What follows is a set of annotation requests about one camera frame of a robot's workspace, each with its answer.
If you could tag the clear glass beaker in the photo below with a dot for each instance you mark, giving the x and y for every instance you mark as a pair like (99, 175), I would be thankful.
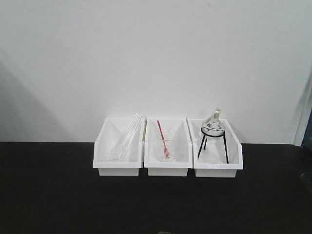
(160, 150)

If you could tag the red striped stirring rod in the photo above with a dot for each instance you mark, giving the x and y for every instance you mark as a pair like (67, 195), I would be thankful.
(166, 152)

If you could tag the glass test tubes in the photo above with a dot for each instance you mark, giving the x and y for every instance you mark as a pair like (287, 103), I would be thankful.
(122, 147)

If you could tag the white left storage bin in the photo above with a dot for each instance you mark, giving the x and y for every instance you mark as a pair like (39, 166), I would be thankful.
(111, 132)

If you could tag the white storage bin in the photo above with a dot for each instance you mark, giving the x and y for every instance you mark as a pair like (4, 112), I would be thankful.
(183, 148)
(111, 132)
(212, 160)

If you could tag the white middle storage bin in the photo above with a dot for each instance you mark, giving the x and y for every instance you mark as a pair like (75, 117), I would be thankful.
(183, 148)

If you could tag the glass alcohol lamp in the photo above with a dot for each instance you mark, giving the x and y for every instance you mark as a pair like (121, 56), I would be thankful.
(212, 127)

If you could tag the white right storage bin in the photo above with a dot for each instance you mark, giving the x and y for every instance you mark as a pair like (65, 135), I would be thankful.
(212, 160)

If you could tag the black wire tripod stand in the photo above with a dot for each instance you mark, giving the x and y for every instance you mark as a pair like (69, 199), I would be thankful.
(225, 148)

